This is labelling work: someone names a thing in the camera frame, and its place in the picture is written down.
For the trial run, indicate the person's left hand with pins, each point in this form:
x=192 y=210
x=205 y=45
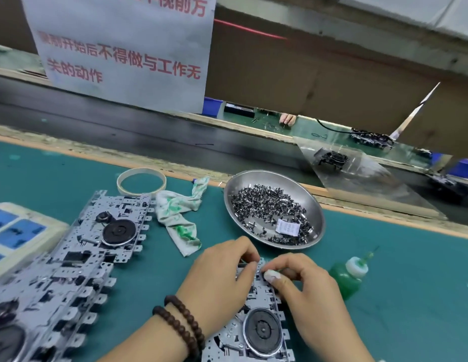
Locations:
x=215 y=286

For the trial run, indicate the person's right hand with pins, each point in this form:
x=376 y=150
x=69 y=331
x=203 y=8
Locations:
x=317 y=309

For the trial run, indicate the green glue squeeze bottle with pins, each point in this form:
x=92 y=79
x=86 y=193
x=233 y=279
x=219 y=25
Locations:
x=347 y=275

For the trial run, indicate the white green-stained cloth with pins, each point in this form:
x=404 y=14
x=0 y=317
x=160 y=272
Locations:
x=181 y=215

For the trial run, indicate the pile of small metal parts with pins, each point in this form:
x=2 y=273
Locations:
x=264 y=207

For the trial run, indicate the round metal bowl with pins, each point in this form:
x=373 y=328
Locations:
x=241 y=181

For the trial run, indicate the finished mechanisms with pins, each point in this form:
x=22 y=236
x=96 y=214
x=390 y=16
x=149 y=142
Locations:
x=330 y=158

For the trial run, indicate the black conveyor belt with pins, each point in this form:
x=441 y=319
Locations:
x=106 y=120

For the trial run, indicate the clear plastic sheet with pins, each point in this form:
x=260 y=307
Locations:
x=385 y=184

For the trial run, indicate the black flat box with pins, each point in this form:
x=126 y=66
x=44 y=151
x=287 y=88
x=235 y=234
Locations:
x=239 y=110

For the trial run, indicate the blue plastic bin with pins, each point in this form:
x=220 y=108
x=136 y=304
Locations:
x=212 y=107
x=460 y=168

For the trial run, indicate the white blue power strip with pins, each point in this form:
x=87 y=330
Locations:
x=23 y=237

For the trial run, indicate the brown cardboard panel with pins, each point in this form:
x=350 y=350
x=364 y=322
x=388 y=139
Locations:
x=294 y=79

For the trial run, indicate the white paper sign red text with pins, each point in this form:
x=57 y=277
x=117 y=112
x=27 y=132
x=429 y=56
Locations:
x=121 y=52

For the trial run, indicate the wooden shelf beam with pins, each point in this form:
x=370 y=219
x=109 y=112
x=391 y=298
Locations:
x=332 y=30

